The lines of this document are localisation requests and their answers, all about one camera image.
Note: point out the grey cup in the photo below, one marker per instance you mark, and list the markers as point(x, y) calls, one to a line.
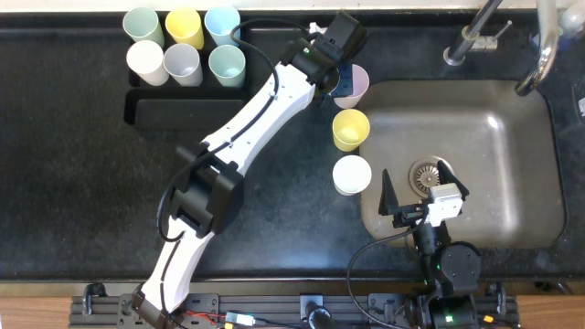
point(183, 64)

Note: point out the white cup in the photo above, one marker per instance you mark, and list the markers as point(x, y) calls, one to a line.
point(147, 61)
point(351, 175)

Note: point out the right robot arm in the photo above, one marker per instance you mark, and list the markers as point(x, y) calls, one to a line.
point(459, 265)

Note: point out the steel tap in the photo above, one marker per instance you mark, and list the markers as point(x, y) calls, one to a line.
point(546, 50)

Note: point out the mounting rail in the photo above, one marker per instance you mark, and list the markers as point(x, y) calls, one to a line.
point(283, 310)

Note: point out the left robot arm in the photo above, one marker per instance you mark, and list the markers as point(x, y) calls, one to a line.
point(256, 119)

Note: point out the steel sink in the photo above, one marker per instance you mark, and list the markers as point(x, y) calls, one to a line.
point(498, 173)

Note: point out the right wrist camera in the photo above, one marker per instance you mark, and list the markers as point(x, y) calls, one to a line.
point(444, 204)

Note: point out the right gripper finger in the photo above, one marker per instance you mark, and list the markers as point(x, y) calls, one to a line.
point(343, 81)

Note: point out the pink cup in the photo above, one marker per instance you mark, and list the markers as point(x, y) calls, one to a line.
point(358, 87)

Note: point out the blue cup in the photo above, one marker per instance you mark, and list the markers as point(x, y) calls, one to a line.
point(222, 24)

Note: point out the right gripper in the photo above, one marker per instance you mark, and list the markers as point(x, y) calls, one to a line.
point(411, 214)

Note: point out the yellow cup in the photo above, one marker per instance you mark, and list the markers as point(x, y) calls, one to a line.
point(350, 130)
point(185, 26)

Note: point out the black tray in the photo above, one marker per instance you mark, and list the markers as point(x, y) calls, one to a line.
point(187, 109)

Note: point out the green cup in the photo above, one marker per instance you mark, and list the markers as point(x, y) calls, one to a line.
point(227, 65)
point(143, 25)

